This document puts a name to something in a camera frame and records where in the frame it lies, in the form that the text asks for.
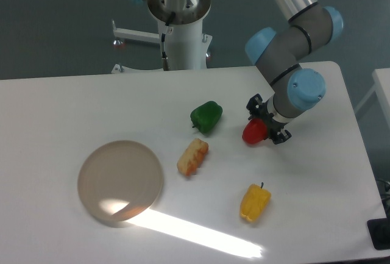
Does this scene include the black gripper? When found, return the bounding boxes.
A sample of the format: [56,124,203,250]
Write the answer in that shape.
[246,93,292,144]

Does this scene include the black cables at right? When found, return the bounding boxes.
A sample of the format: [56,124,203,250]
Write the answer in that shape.
[375,178,390,213]

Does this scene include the orange toy bread piece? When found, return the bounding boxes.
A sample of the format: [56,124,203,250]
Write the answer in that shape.
[177,138,209,176]

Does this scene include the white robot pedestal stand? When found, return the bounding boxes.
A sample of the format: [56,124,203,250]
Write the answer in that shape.
[112,0,212,71]

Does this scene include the white side table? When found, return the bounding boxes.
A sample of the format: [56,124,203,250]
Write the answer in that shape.
[372,68,390,107]

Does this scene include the beige round plate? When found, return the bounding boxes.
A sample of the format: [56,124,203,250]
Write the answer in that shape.
[77,140,163,226]

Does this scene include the yellow toy pepper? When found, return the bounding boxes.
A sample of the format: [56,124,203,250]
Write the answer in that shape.
[239,182,272,223]

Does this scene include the green toy pepper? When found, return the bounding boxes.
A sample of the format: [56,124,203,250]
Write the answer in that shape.
[190,101,223,134]

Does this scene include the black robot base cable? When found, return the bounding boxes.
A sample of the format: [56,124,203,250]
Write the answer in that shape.
[160,11,176,71]

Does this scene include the red toy pepper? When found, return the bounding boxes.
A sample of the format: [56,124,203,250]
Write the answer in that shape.
[242,118,268,144]

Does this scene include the black box at table edge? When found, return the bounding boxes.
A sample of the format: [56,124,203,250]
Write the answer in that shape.
[367,218,389,251]

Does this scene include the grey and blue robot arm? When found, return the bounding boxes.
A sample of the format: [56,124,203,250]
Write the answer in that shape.
[123,0,344,144]

